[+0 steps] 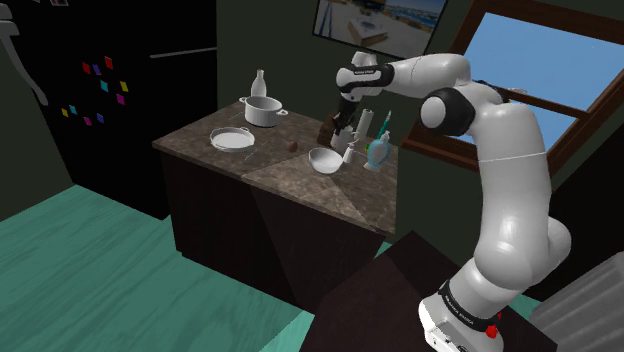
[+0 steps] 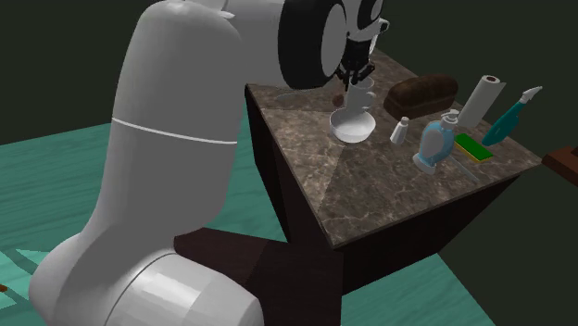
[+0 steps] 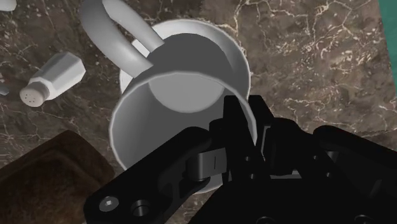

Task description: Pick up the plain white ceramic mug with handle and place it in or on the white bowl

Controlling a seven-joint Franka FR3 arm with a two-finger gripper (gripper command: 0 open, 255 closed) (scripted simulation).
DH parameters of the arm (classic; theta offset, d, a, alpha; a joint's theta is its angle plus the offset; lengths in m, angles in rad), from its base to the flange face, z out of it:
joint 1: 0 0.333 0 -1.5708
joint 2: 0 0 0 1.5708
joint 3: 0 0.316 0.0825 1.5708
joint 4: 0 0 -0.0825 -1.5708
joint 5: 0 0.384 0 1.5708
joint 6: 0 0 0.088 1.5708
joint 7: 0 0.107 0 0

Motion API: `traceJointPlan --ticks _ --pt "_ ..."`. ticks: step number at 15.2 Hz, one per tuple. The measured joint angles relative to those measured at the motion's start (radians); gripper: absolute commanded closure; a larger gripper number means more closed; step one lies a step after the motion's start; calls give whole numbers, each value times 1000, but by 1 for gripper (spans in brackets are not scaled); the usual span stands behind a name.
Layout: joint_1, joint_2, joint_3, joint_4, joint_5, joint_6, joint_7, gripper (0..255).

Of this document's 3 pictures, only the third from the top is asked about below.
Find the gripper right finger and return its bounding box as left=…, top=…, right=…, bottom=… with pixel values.
left=247, top=94, right=397, bottom=202

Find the dark brown square tray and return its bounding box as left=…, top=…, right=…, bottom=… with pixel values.
left=0, top=129, right=116, bottom=224

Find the white salt shaker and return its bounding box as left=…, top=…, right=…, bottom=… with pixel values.
left=19, top=51, right=87, bottom=108

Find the white round object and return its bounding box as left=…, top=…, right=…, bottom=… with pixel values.
left=0, top=0, right=18, bottom=13

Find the white mug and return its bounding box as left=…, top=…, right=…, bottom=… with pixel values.
left=79, top=0, right=259, bottom=195

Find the white bowl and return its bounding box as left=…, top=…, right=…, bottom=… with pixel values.
left=119, top=18, right=252, bottom=102

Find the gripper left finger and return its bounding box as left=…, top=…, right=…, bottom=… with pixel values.
left=83, top=95, right=265, bottom=224

